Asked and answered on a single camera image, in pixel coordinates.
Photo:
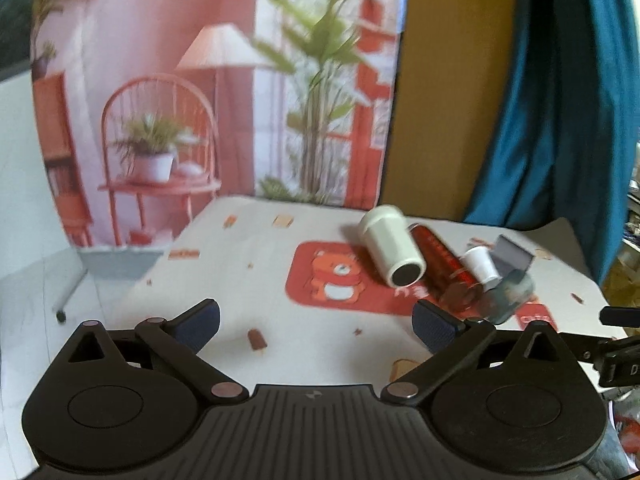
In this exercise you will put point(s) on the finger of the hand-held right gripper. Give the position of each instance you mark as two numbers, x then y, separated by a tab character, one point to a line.
620	316
582	346

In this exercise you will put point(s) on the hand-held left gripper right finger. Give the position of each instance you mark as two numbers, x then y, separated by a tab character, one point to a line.
431	331

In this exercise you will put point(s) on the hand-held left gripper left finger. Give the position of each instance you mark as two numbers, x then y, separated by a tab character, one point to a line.
199	324

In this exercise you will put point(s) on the white cylindrical bottle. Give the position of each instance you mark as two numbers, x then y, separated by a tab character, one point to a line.
392	247

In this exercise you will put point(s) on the small white paper cup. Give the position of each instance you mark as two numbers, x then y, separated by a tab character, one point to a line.
481	262

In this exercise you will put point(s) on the translucent grey cup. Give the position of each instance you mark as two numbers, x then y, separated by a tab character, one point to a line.
510	297

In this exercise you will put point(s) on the red can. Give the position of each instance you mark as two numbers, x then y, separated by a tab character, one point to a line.
445	265

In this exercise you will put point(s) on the bear print tablecloth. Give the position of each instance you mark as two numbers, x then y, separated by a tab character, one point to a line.
280	270

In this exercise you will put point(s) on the grey open box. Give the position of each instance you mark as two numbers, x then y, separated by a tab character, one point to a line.
512	255

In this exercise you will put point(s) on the backdrop stand leg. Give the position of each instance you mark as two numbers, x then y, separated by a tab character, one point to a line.
70	297

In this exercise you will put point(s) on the blue curtain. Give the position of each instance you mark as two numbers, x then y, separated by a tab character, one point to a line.
560	100

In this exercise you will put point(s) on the printed room backdrop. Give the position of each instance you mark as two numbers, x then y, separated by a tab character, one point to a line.
210	85

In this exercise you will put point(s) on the brown board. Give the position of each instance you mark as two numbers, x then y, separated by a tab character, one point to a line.
450	90

